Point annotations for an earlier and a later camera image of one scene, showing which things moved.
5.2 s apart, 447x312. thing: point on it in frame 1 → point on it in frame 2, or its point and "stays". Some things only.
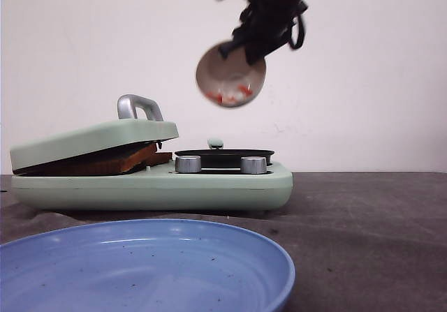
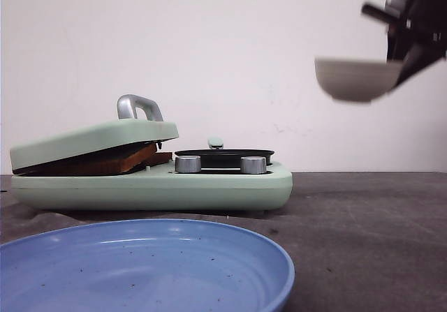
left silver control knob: [188, 164] stays
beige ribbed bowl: [232, 82] → [355, 81]
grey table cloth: [359, 241] stays
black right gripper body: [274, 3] → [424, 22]
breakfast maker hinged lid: [139, 121] stays
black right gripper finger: [254, 52] → [418, 58]
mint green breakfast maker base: [157, 188] stays
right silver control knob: [253, 165] stays
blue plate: [144, 265] stays
